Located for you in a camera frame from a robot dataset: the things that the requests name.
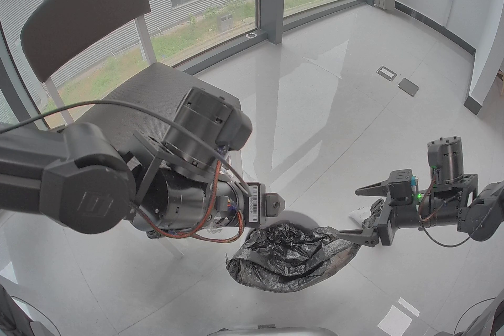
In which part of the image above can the black cable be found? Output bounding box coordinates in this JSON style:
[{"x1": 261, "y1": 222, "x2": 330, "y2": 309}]
[
  {"x1": 10, "y1": 295, "x2": 60, "y2": 336},
  {"x1": 457, "y1": 297, "x2": 497, "y2": 336},
  {"x1": 0, "y1": 98, "x2": 253, "y2": 196},
  {"x1": 421, "y1": 226, "x2": 475, "y2": 248}
]

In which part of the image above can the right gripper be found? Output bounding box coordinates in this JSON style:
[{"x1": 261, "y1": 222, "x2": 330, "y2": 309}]
[{"x1": 336, "y1": 178, "x2": 421, "y2": 247}]

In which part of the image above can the grey chair with white legs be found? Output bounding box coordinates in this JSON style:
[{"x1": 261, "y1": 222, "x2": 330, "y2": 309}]
[{"x1": 20, "y1": 0, "x2": 243, "y2": 261}]

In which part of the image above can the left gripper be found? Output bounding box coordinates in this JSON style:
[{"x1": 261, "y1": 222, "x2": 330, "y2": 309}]
[{"x1": 214, "y1": 180, "x2": 286, "y2": 229}]

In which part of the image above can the black plastic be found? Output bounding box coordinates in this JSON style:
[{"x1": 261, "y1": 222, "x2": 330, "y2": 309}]
[{"x1": 361, "y1": 198, "x2": 385, "y2": 229}]

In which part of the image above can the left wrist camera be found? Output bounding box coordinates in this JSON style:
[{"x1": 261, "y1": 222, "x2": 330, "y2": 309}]
[{"x1": 218, "y1": 106, "x2": 253, "y2": 154}]

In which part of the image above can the white wrapper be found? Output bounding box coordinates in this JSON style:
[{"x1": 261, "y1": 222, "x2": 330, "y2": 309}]
[{"x1": 348, "y1": 207, "x2": 373, "y2": 223}]

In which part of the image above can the black plastic bag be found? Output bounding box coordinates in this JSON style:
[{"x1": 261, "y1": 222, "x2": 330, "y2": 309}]
[{"x1": 225, "y1": 222, "x2": 361, "y2": 294}]

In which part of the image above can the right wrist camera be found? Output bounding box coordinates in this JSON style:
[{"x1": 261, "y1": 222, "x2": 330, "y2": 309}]
[{"x1": 387, "y1": 169, "x2": 419, "y2": 205}]

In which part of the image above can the white trash bin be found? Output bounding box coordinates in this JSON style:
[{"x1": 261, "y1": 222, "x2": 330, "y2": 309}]
[{"x1": 244, "y1": 209, "x2": 320, "y2": 244}]

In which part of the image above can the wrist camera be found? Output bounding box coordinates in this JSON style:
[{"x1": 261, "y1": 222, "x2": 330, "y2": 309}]
[
  {"x1": 387, "y1": 169, "x2": 419, "y2": 205},
  {"x1": 218, "y1": 106, "x2": 253, "y2": 154}
]

